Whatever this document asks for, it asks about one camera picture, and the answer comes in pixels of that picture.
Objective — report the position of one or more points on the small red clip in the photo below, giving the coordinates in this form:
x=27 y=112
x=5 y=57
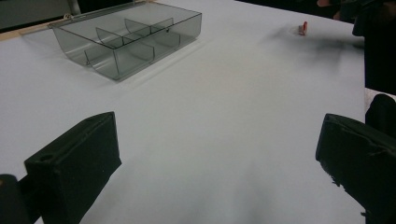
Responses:
x=303 y=28

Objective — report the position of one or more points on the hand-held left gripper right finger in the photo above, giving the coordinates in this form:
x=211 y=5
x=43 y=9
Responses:
x=361 y=152

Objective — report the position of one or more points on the white pole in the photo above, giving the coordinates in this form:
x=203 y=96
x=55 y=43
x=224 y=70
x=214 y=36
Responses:
x=74 y=6

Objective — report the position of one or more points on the dark rounded object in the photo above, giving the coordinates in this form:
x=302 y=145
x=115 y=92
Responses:
x=382 y=113

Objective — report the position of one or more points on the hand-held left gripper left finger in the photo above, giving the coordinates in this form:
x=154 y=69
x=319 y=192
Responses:
x=74 y=161

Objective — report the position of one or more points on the clear grey compartment box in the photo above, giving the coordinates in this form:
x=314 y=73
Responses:
x=130 y=40

